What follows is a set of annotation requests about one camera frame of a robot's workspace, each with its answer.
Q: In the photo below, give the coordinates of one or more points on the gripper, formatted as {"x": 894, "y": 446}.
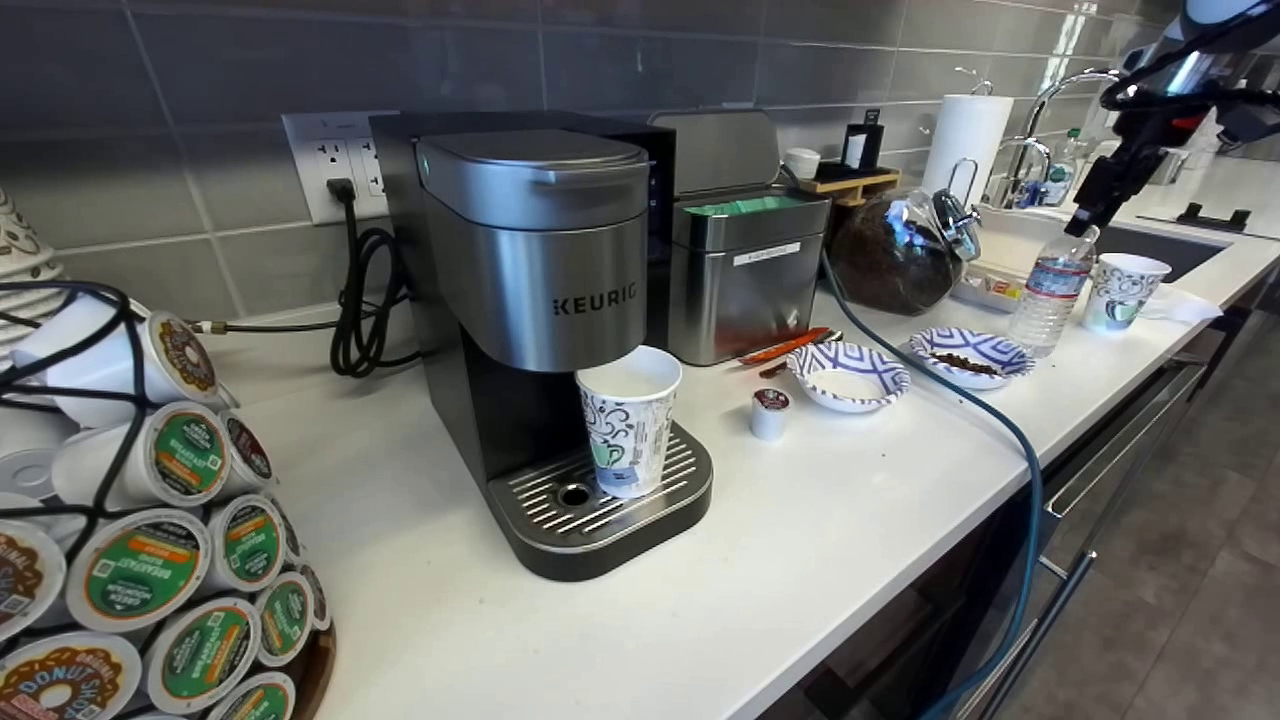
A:
{"x": 1150, "y": 140}

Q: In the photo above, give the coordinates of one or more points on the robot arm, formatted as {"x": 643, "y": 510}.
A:
{"x": 1185, "y": 72}

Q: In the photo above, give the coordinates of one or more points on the clear soap bottle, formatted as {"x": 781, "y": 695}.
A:
{"x": 1060, "y": 175}

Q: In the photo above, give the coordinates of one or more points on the clear plastic water bottle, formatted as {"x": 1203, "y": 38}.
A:
{"x": 1050, "y": 295}

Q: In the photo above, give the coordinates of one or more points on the heap of coffee beans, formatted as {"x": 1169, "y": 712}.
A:
{"x": 965, "y": 363}

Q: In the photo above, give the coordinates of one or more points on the glass jar of coffee beans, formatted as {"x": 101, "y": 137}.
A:
{"x": 885, "y": 265}

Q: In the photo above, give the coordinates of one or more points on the small coffee pod dark lid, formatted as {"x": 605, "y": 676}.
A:
{"x": 770, "y": 415}

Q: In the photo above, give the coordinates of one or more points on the silver black coffee machine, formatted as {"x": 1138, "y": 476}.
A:
{"x": 530, "y": 270}

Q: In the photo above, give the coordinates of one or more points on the coffee pod dark red lid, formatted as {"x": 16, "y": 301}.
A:
{"x": 248, "y": 452}

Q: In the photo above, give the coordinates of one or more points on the coffee pod green lid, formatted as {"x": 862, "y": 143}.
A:
{"x": 205, "y": 655}
{"x": 250, "y": 543}
{"x": 185, "y": 458}
{"x": 255, "y": 700}
{"x": 285, "y": 620}
{"x": 140, "y": 568}

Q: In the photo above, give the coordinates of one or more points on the coffee pod brown lid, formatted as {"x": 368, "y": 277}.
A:
{"x": 22, "y": 578}
{"x": 150, "y": 365}

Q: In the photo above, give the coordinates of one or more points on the coffee pod doughnut print lid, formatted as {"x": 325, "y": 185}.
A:
{"x": 65, "y": 685}

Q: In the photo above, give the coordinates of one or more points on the flat black object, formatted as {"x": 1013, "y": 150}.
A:
{"x": 1212, "y": 218}

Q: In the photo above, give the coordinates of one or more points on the sink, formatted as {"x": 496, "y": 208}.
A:
{"x": 1160, "y": 250}

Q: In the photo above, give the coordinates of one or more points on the small chrome tap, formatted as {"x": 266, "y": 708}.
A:
{"x": 1030, "y": 150}

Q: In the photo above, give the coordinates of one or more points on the patterned paper cup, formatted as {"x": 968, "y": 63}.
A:
{"x": 628, "y": 425}
{"x": 1122, "y": 295}

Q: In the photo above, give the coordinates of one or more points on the white paper napkin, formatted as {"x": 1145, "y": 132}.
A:
{"x": 1185, "y": 305}

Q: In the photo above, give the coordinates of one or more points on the paper towel roll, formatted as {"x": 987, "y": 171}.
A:
{"x": 965, "y": 140}

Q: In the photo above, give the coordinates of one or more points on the glass jar lid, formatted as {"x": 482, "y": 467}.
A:
{"x": 958, "y": 225}

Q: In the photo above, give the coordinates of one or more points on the tray of packets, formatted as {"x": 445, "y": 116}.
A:
{"x": 990, "y": 290}

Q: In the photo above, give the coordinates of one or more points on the patterned paper bowl with beans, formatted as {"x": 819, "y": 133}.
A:
{"x": 1005, "y": 355}

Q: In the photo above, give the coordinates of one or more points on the black holder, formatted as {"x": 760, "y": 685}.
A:
{"x": 863, "y": 145}

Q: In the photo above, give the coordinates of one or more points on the wooden stand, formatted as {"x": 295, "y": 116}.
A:
{"x": 850, "y": 185}

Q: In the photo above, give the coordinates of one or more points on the small white cup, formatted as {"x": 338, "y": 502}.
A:
{"x": 802, "y": 162}

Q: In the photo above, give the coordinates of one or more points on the empty patterned paper bowl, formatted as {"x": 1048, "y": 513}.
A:
{"x": 848, "y": 380}

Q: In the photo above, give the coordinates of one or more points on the row of green packets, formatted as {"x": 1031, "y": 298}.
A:
{"x": 748, "y": 206}

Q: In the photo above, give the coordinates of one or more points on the orange sachet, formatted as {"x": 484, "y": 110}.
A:
{"x": 785, "y": 345}

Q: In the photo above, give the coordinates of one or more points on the metal tin box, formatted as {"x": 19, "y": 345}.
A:
{"x": 745, "y": 280}

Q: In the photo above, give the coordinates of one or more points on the metal tin lid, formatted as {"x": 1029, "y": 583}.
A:
{"x": 720, "y": 150}

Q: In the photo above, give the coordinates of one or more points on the stack of patterned paper bowls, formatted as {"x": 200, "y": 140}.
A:
{"x": 22, "y": 250}

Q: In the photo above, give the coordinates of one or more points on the white wall socket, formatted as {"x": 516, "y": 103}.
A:
{"x": 318, "y": 160}

